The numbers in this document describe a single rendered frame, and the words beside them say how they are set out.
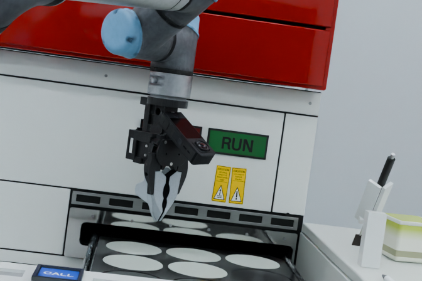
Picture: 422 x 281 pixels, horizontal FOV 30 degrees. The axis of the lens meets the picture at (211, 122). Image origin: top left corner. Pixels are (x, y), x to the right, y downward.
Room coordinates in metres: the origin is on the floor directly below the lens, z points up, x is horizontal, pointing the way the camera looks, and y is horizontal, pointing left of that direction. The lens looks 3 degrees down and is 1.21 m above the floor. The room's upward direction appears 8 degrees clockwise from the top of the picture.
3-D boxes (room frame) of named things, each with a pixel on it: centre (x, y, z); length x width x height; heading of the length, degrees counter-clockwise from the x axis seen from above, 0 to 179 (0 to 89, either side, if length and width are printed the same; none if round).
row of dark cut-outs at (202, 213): (1.51, 0.02, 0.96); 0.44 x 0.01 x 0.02; 95
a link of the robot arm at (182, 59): (1.36, 0.08, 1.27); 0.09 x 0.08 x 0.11; 145
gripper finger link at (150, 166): (1.34, 0.08, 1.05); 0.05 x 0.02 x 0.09; 136
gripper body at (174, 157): (1.37, 0.08, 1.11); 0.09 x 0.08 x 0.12; 46
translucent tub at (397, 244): (1.30, -0.35, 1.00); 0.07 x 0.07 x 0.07; 14
